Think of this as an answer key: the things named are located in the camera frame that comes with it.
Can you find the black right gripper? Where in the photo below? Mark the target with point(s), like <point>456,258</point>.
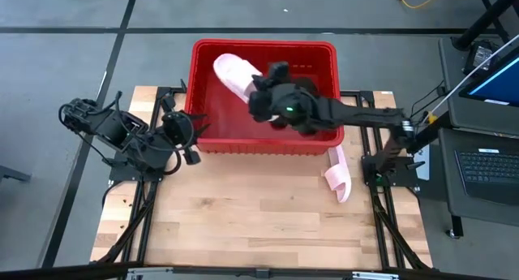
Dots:
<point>298,117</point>

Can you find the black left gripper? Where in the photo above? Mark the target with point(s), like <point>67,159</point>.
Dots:
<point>176,127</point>

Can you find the pink slide sandal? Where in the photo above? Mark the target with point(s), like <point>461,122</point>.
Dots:
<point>338,178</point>
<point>235,73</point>

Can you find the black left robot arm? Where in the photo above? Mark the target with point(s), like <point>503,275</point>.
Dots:
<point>117,130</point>

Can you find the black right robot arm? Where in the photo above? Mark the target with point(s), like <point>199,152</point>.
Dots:
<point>365,115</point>

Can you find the red plastic bin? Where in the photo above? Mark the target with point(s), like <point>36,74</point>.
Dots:
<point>227,121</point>

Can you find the yellow connector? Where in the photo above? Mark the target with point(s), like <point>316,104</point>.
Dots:
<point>432,118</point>

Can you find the silver metal plate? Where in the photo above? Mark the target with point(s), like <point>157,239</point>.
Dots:
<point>423,166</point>

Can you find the laptop computer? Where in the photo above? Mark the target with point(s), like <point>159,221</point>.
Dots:
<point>454,109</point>

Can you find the grey furniture foot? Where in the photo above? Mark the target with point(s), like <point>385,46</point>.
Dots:
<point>12,173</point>

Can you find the black power adapter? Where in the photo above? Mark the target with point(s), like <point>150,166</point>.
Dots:
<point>480,54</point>

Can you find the grey laptop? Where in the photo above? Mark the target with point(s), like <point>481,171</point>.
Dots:
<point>486,166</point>

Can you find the monitor with blue screen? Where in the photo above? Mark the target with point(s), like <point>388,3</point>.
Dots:
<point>503,83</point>

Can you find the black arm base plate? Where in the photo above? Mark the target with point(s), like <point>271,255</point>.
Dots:
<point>405,178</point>
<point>121,174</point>

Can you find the black metal table frame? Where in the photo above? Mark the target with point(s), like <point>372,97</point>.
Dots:
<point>223,270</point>

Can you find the silver frame bracket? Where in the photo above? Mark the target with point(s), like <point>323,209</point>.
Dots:
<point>373,276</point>
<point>134,276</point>

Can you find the black stand post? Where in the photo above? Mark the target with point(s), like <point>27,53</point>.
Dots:
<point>482,16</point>

